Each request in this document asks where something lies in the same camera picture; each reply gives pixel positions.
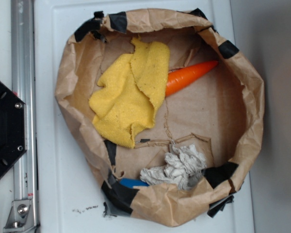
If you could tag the blue plastic bottle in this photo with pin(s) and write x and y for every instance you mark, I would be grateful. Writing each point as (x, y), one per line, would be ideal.
(131, 183)

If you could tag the white tray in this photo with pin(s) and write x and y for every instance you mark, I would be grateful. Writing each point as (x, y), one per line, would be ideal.
(69, 197)

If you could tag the orange plastic carrot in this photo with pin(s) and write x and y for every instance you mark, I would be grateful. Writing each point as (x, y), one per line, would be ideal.
(181, 78)

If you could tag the brown paper bag bin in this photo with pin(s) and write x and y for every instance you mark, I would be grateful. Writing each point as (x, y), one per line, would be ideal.
(221, 114)

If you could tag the crumpled white paper towel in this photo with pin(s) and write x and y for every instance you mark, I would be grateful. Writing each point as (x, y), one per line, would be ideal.
(183, 167)

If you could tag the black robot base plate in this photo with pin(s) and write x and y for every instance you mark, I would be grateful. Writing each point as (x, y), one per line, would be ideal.
(12, 129)

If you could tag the aluminium extrusion rail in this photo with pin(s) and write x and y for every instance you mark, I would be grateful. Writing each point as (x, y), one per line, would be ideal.
(23, 83)

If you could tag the metal corner bracket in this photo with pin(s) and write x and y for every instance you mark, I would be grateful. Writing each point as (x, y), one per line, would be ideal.
(20, 218)

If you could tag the yellow cloth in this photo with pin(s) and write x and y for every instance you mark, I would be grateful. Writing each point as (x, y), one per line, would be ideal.
(132, 90)

